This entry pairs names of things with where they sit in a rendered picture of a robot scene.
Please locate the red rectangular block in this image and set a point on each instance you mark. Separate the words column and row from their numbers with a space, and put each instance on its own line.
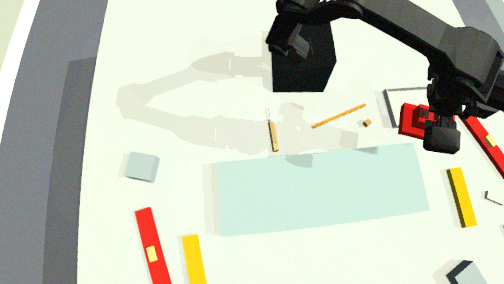
column 412, row 120

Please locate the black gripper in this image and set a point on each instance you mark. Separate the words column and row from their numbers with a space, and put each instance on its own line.
column 442, row 135

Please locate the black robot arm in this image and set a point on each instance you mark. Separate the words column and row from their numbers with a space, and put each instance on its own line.
column 468, row 61

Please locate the red flat bar with pale yellow patch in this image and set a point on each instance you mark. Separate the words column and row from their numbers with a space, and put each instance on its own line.
column 152, row 247
column 486, row 142

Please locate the small brown block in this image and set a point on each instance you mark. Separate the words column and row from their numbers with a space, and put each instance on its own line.
column 367, row 123

